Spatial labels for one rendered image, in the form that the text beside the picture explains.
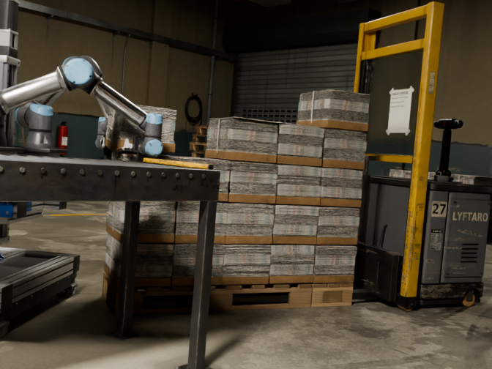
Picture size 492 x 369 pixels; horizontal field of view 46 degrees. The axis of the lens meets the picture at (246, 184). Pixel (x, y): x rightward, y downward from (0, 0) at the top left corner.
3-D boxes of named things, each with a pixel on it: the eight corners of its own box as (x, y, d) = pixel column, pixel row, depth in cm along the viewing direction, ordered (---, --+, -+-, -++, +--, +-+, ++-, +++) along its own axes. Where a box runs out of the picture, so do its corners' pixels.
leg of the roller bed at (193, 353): (196, 365, 234) (209, 199, 230) (206, 370, 230) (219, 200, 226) (185, 368, 229) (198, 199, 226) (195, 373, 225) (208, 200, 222)
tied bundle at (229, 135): (204, 157, 345) (207, 119, 344) (248, 161, 358) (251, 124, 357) (228, 160, 311) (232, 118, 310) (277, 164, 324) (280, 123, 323)
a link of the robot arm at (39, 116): (35, 128, 299) (36, 102, 298) (23, 127, 308) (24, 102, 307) (56, 130, 307) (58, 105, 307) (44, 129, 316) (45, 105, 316)
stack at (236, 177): (100, 296, 328) (110, 150, 323) (282, 291, 375) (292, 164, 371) (113, 315, 292) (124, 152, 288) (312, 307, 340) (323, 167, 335)
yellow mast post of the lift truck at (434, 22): (395, 293, 352) (423, 4, 343) (407, 293, 356) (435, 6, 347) (405, 297, 344) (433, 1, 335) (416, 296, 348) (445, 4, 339)
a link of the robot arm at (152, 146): (165, 138, 258) (163, 157, 258) (157, 138, 268) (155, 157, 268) (148, 137, 254) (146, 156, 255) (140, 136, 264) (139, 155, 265)
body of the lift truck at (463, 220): (354, 283, 416) (364, 173, 412) (414, 282, 438) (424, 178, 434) (419, 310, 353) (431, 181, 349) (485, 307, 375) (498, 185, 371)
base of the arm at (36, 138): (18, 146, 301) (20, 127, 300) (32, 146, 316) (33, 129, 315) (46, 148, 299) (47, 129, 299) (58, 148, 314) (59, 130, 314)
